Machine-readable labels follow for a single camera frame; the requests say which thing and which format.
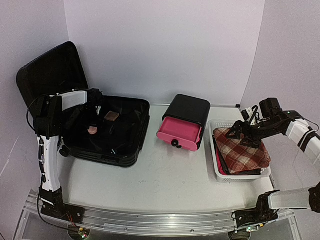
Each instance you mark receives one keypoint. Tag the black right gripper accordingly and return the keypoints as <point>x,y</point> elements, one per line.
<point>251,143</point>

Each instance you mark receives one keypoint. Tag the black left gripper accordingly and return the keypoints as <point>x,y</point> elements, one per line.
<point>85,116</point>

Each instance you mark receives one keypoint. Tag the small pink round container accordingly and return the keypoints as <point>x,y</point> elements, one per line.
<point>92,130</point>

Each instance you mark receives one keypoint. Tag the red plaid garment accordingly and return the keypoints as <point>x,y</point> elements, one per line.
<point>240,160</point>

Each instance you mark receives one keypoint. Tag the white perforated plastic basket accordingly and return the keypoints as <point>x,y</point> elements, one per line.
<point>224,123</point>

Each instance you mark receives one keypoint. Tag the black ribbed hard-shell suitcase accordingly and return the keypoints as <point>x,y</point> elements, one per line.
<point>116,143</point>

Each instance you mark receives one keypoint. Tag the pink garment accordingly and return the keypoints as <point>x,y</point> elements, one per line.
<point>222,166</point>

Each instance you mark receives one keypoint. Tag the black pink drawer organizer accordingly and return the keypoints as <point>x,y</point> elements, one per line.
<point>184,122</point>

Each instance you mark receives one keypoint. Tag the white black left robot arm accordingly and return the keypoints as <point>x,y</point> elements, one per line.
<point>47,125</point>

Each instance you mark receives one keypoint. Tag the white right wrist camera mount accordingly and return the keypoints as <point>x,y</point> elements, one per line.
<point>250,115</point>

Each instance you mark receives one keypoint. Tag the aluminium rail frame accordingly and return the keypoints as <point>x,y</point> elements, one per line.
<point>36,222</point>

